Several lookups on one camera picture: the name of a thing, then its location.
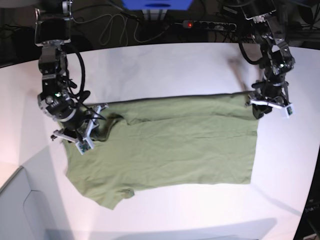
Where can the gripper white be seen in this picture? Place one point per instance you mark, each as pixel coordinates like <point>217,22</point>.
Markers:
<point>269,95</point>
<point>83,123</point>

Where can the green T-shirt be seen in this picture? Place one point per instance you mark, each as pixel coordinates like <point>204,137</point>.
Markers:
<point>160,142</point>

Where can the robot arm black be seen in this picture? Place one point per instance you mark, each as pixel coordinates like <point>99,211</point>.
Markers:
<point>61,99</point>
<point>269,33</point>

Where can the black power strip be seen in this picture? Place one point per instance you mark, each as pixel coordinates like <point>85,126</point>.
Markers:
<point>210,25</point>

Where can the blue box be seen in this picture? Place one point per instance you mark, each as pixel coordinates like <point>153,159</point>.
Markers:
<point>157,4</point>

